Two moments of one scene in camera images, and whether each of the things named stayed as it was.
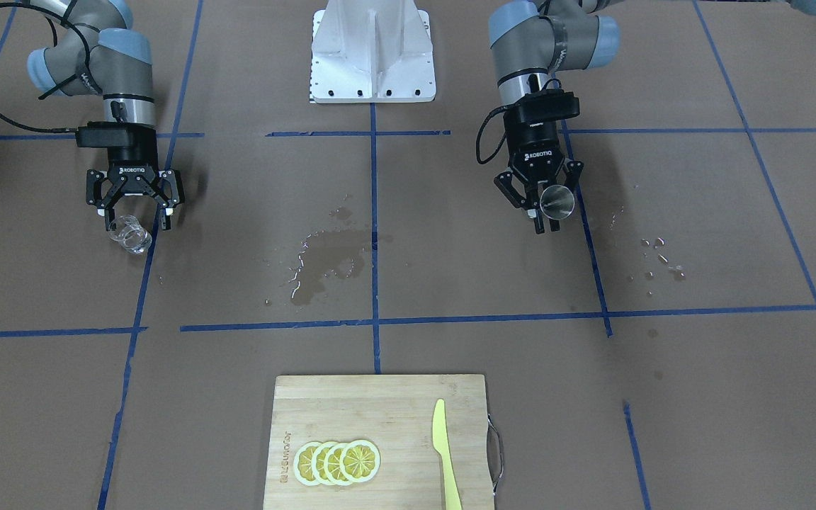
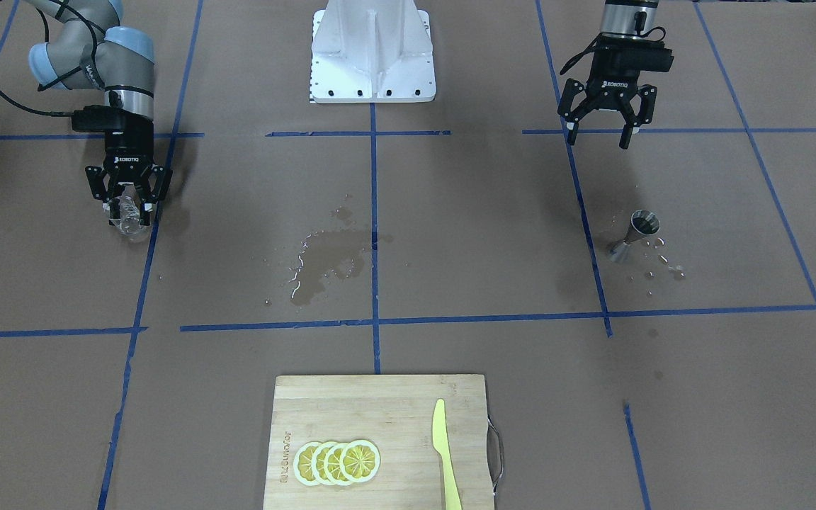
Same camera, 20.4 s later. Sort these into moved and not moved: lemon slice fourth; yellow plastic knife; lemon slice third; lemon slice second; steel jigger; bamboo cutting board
Moved: steel jigger
Not moved: lemon slice third; yellow plastic knife; bamboo cutting board; lemon slice second; lemon slice fourth
